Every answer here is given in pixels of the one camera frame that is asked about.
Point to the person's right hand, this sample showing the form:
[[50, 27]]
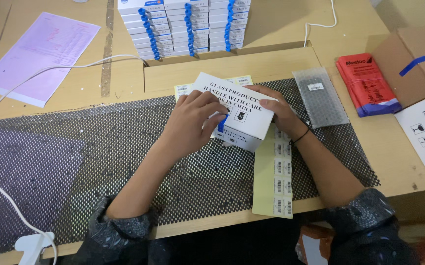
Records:
[[284, 112]]

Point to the person's left hand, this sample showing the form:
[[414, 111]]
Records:
[[186, 125]]

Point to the white printed cardboard box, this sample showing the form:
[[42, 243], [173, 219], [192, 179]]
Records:
[[249, 117]]

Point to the clear bubble wrap pouch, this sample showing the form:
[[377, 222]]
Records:
[[321, 97]]

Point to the long yellow barcode label sheet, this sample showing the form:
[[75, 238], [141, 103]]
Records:
[[267, 184]]

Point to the stack of red packets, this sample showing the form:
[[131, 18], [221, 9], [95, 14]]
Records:
[[367, 84]]

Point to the stacks of blue-taped white boxes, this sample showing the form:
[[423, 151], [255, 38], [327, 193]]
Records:
[[177, 25]]

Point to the black mesh anti-slip mat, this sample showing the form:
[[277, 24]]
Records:
[[87, 154]]

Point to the brown cardboard carton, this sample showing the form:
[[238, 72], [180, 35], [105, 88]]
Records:
[[400, 59]]

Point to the orange carton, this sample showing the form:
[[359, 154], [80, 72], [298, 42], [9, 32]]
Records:
[[310, 243]]

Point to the flat white printed box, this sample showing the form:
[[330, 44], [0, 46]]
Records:
[[424, 136]]

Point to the dark patterned garment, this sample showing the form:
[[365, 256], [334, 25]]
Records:
[[363, 235]]

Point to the pink paper sheet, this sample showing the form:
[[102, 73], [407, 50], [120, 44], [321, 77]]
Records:
[[39, 55]]

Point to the white lamp base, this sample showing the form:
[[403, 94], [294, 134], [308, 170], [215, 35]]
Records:
[[32, 246]]

